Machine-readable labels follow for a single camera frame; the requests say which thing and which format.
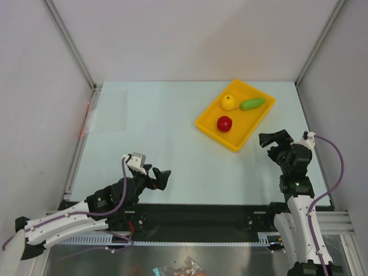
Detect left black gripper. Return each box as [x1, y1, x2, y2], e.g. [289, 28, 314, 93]
[123, 164, 170, 209]

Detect green toy cucumber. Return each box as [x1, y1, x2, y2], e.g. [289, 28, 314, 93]
[236, 98, 266, 111]

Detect red toy tomato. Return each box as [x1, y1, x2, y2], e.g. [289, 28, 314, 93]
[216, 116, 233, 132]

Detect yellow toy orange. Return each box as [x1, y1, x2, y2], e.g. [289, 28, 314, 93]
[220, 94, 236, 111]

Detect clear zip top bag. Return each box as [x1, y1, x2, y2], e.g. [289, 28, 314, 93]
[81, 90, 129, 135]

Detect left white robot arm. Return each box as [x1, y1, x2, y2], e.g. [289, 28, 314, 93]
[15, 164, 171, 260]

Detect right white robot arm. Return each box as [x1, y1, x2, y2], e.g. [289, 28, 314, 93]
[259, 129, 343, 275]

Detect plastic bag of snacks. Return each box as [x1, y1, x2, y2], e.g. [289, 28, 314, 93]
[153, 256, 207, 276]

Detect yellow plastic tray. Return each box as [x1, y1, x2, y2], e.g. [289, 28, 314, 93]
[195, 79, 275, 152]

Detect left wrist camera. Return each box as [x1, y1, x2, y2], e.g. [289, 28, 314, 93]
[125, 152, 147, 175]

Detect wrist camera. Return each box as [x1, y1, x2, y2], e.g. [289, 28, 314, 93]
[125, 152, 147, 175]
[294, 131, 316, 150]

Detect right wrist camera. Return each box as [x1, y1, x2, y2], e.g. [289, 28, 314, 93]
[294, 131, 316, 150]

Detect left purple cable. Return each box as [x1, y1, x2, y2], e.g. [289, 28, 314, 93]
[1, 155, 136, 261]

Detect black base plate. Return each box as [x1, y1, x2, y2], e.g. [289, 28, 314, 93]
[109, 202, 290, 243]

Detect white slotted cable duct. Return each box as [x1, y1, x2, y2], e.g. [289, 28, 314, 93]
[53, 232, 285, 247]

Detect aluminium front rail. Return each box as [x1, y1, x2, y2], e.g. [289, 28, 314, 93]
[316, 211, 355, 235]

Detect left aluminium frame post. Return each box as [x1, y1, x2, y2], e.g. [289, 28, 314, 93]
[41, 0, 97, 92]

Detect aluminium frame post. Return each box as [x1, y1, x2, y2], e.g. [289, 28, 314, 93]
[294, 0, 347, 89]
[41, 0, 97, 92]

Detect right aluminium frame post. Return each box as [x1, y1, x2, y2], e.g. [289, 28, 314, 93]
[294, 0, 347, 89]

